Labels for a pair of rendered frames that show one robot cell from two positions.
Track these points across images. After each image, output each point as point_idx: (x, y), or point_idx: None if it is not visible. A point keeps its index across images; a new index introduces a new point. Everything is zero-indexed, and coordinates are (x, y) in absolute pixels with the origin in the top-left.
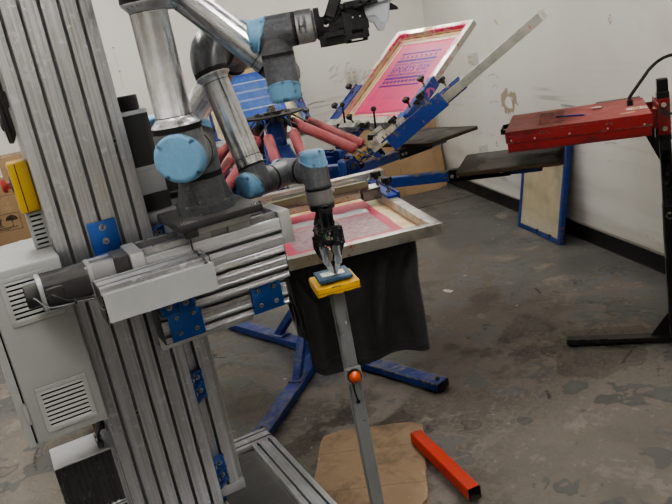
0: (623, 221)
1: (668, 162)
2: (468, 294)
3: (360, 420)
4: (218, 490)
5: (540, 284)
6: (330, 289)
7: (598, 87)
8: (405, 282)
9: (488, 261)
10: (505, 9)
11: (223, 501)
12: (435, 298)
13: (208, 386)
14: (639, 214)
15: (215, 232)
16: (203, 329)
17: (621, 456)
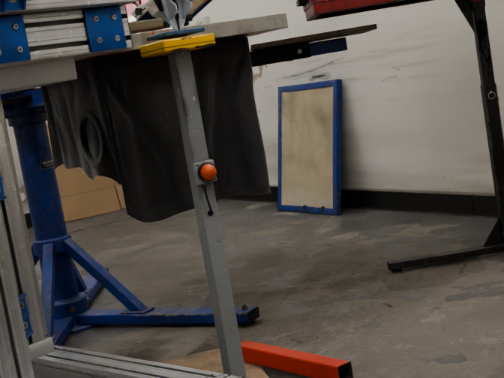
0: (412, 169)
1: (484, 33)
2: (244, 259)
3: (213, 241)
4: (24, 339)
5: (330, 241)
6: (179, 40)
7: (370, 16)
8: (238, 100)
9: (256, 235)
10: None
11: (30, 358)
12: (202, 267)
13: (6, 187)
14: (431, 153)
15: None
16: (27, 55)
17: (502, 328)
